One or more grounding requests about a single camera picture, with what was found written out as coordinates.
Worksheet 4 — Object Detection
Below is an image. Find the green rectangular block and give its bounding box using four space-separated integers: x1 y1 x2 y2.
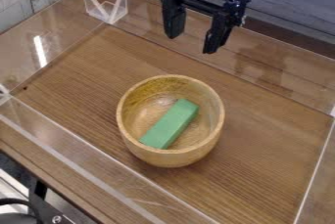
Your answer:
139 99 198 150

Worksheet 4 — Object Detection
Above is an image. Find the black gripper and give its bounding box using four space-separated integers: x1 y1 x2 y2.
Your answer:
161 0 251 54

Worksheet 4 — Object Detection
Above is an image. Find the light wooden bowl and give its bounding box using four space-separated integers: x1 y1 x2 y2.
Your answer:
117 74 225 167

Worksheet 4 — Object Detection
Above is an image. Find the clear acrylic corner bracket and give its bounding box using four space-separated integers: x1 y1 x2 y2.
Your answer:
83 0 129 24

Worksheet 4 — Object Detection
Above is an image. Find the clear acrylic front wall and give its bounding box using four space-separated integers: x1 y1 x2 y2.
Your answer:
0 95 218 224

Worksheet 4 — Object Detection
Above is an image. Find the black cable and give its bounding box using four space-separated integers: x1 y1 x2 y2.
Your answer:
0 197 43 224

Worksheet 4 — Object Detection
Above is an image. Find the black metal table frame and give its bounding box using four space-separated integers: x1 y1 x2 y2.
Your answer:
28 179 76 224

